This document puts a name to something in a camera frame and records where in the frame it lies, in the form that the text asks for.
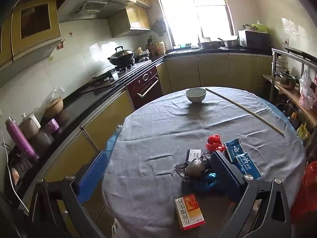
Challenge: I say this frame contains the long thin wooden stick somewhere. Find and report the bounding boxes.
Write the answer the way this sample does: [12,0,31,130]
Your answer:
[205,88,285,136]

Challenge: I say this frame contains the steel pot with lid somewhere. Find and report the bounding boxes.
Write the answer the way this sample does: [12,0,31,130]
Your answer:
[277,70,300,90]

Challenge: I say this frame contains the red plastic basket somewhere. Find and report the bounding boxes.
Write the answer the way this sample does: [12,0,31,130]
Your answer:
[291,161,317,225]

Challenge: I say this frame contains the yellow glass-door wall cabinet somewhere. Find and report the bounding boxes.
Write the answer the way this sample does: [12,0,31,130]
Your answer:
[0,0,62,62]

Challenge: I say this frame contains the yellow base cabinets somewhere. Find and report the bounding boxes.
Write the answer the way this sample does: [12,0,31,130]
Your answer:
[15,53,273,238]

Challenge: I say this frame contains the stack of white dishes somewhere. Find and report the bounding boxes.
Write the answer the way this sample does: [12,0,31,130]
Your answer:
[276,56,289,70]

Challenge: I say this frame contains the white cardboard box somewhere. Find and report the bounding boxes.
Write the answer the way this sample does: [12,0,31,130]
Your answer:
[186,149,202,164]

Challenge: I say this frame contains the yellow plastic bag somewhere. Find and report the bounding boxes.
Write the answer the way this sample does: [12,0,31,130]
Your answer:
[297,123,311,139]

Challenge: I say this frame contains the blue plastic bag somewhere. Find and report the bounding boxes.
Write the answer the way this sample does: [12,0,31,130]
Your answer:
[192,172,224,194]

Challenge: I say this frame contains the black gas stove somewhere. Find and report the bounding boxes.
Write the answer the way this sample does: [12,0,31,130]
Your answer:
[79,64,138,95]

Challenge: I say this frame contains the wooden knife block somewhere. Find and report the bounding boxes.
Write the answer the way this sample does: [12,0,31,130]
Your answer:
[146,36,155,55]

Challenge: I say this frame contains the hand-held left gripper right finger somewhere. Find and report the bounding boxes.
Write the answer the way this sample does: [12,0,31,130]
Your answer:
[210,150,291,238]

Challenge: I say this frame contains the green plastic basin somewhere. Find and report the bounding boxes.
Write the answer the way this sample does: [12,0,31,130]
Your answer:
[243,23,269,33]

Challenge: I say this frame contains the metal shelf rack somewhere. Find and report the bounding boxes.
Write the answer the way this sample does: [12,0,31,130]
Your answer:
[263,47,317,129]

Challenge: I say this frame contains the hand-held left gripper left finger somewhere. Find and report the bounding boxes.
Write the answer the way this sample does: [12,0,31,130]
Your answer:
[28,150,109,238]

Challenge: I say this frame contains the white and brown jug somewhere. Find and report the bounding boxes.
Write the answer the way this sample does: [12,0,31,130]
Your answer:
[18,113,41,139]

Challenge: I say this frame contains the dark red built-in oven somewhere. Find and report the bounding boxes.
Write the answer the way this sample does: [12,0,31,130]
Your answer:
[126,66,163,111]

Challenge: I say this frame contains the black flat pan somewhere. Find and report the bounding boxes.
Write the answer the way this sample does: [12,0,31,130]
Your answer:
[285,47,317,62]

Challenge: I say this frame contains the dark hanging utensil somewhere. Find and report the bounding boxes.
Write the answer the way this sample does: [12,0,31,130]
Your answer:
[152,18,166,36]

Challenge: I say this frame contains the orange and white medicine box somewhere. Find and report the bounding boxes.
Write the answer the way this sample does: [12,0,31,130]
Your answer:
[175,193,206,231]

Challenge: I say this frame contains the pink plastic bag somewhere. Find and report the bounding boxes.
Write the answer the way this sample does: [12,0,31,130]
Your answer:
[298,71,317,111]

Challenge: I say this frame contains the kitchen window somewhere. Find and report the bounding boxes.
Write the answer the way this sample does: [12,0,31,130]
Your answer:
[152,0,234,49]

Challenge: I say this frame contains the purple thermos bottle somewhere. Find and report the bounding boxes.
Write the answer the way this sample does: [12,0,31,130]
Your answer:
[5,118,39,161]

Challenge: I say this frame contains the wide metal basin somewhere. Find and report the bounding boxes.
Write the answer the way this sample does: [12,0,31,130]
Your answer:
[198,41,222,49]

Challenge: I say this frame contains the white ceramic bowl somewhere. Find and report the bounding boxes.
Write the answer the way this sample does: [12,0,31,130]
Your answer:
[186,88,207,104]

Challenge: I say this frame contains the red plastic wrapper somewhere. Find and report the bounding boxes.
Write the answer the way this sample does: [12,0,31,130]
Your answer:
[205,134,227,154]

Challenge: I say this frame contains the pile of kitchen bowls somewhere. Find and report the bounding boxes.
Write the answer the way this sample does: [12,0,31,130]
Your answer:
[135,47,151,62]

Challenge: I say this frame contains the brown clay pot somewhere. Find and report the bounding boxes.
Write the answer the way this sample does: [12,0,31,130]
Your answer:
[44,97,64,118]

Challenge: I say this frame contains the black wok with lid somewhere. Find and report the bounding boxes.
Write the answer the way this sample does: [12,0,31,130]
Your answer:
[107,46,135,66]

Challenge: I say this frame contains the clear plastic bag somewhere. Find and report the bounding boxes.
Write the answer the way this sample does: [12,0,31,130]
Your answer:
[41,87,65,109]
[175,152,212,179]

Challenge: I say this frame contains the black microwave oven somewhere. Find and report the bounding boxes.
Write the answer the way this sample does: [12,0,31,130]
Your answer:
[238,30,271,50]

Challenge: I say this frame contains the small purple jar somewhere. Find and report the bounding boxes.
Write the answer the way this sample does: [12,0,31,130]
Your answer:
[46,119,62,134]

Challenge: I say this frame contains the white cable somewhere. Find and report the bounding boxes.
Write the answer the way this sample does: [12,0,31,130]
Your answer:
[0,124,29,214]

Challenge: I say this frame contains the steel range hood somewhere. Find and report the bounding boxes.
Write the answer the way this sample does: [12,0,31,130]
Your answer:
[57,0,137,23]

